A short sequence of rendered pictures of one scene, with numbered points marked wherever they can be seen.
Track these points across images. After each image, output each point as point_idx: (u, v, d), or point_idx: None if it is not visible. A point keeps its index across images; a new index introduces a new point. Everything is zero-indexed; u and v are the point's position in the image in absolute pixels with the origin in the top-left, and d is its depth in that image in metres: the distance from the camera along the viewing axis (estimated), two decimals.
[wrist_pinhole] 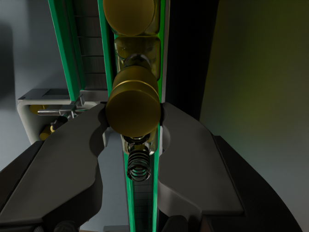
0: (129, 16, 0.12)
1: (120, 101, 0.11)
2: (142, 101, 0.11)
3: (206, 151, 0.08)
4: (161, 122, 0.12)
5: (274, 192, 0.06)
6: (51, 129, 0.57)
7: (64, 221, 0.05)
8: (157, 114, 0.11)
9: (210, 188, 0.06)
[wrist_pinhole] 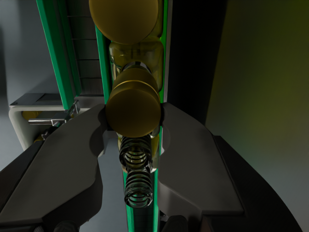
0: (125, 19, 0.09)
1: (120, 100, 0.11)
2: (142, 100, 0.11)
3: (206, 151, 0.08)
4: (161, 122, 0.12)
5: (274, 192, 0.06)
6: None
7: (64, 221, 0.05)
8: (157, 113, 0.11)
9: (210, 188, 0.06)
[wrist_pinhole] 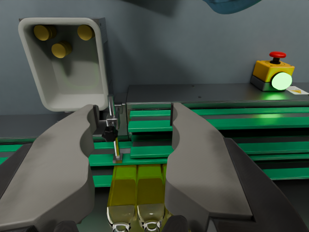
0: None
1: None
2: None
3: (215, 153, 0.08)
4: (171, 122, 0.12)
5: (285, 198, 0.06)
6: (58, 45, 0.44)
7: (64, 221, 0.05)
8: None
9: (219, 191, 0.06)
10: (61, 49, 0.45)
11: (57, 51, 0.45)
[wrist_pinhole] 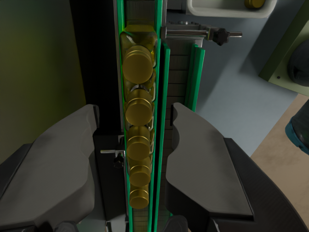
0: (140, 177, 0.29)
1: (143, 156, 0.27)
2: (134, 157, 0.27)
3: (215, 153, 0.08)
4: (171, 122, 0.12)
5: (285, 198, 0.06)
6: (139, 58, 0.20)
7: (64, 221, 0.05)
8: (128, 153, 0.26)
9: (219, 191, 0.06)
10: (145, 65, 0.20)
11: (134, 70, 0.20)
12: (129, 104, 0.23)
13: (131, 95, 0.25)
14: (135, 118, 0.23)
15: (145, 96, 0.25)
